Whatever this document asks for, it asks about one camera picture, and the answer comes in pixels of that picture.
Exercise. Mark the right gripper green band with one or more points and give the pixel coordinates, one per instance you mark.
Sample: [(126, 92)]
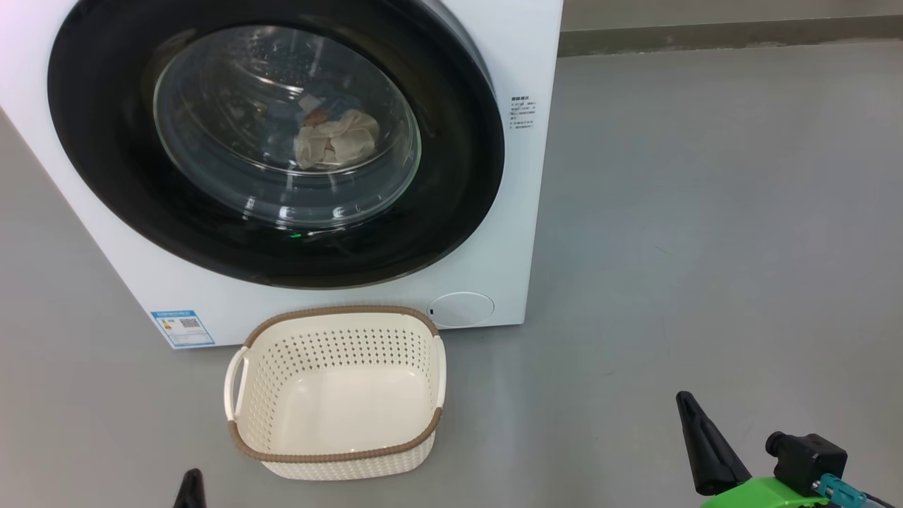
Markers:
[(762, 494)]

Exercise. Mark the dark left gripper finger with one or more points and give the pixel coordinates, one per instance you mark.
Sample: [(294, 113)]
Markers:
[(190, 494)]

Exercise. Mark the black round washing machine door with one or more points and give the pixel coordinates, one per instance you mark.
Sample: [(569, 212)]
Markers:
[(458, 176)]

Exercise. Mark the blue patterned garment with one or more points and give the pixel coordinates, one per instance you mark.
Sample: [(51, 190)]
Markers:
[(338, 141)]

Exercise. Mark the blue cartoon print garment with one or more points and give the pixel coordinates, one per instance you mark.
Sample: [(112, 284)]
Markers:
[(331, 102)]

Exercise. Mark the cream perforated laundry basket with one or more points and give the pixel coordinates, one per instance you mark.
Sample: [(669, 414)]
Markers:
[(338, 402)]

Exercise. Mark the white washing machine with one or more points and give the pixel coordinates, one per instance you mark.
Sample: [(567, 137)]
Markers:
[(522, 212)]

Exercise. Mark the blue energy label sticker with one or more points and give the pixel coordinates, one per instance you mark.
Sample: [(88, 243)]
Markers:
[(183, 329)]

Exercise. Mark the round white filter cover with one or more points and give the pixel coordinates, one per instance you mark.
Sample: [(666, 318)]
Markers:
[(461, 309)]

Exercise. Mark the grey skirting board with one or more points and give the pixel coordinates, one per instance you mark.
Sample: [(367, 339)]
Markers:
[(705, 39)]

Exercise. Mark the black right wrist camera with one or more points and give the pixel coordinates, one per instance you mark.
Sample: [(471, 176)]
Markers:
[(808, 462)]

